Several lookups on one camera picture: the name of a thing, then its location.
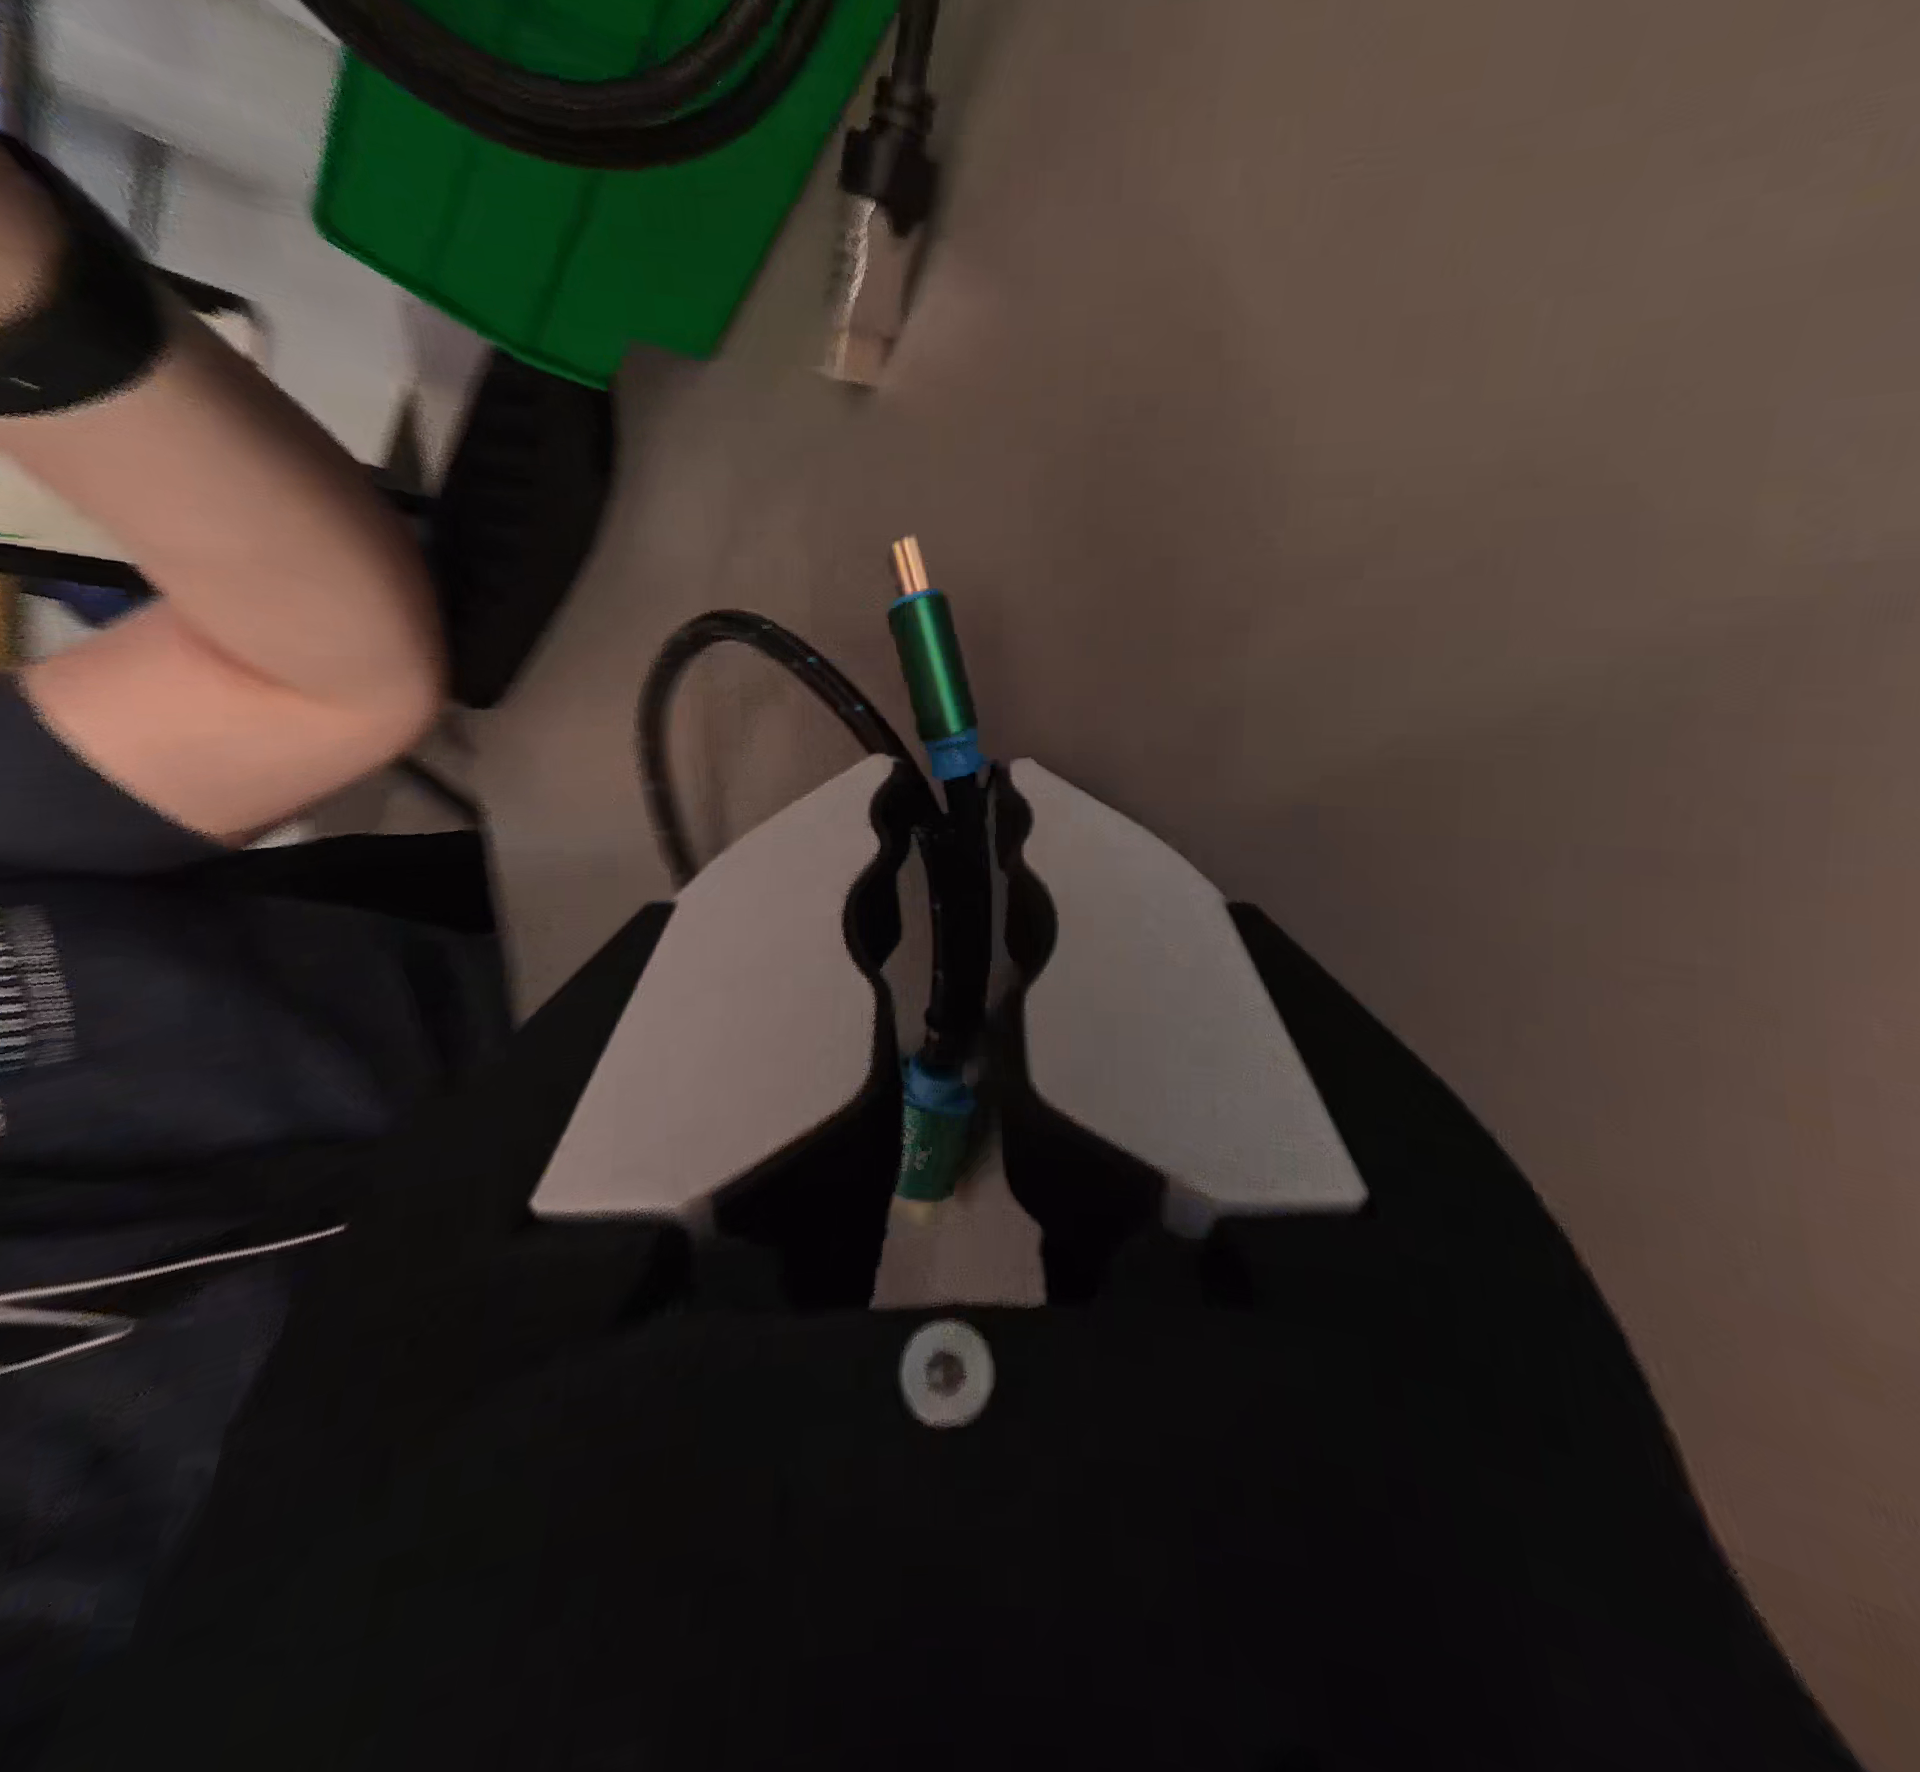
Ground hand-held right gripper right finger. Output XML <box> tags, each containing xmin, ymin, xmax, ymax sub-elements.
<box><xmin>999</xmin><ymin>754</ymin><xmax>1365</xmax><ymax>1230</ymax></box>

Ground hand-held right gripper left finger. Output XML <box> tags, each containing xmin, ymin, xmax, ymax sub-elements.
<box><xmin>530</xmin><ymin>754</ymin><xmax>906</xmax><ymax>1230</ymax></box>

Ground braided hdmi cable green plugs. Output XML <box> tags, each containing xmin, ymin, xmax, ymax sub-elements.
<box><xmin>633</xmin><ymin>535</ymin><xmax>1005</xmax><ymax>1208</ymax></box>

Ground green plastic bin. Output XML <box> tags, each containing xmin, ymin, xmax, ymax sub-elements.
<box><xmin>308</xmin><ymin>0</ymin><xmax>994</xmax><ymax>392</ymax></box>

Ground black cable with silver plug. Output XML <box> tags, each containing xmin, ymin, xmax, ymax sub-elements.
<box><xmin>176</xmin><ymin>0</ymin><xmax>965</xmax><ymax>392</ymax></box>

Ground person's left forearm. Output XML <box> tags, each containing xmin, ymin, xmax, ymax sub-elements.
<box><xmin>0</xmin><ymin>138</ymin><xmax>454</xmax><ymax>848</ymax></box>

